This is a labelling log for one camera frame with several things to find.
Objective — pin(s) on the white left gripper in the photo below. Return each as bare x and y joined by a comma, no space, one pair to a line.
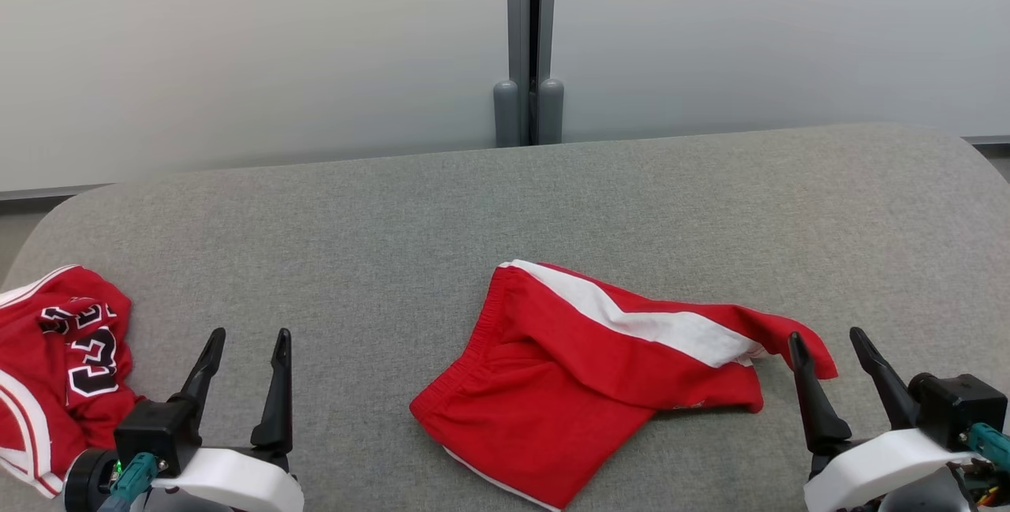
237,476

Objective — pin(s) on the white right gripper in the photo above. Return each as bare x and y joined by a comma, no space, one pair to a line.
868,465

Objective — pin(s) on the red basketball jersey with number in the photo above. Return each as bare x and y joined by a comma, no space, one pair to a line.
47,370

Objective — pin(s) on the red shorts with white stripe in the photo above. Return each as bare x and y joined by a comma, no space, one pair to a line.
568,386

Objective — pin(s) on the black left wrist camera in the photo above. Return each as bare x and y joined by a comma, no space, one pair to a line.
154,433

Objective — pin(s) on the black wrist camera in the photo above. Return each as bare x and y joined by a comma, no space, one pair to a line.
154,433
959,405

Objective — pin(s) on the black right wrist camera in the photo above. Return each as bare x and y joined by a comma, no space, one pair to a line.
959,405

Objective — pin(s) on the grey partition bottom rail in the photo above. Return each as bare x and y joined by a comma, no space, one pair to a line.
47,192
990,140

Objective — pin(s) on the grey partition post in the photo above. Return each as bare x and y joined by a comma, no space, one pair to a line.
517,39

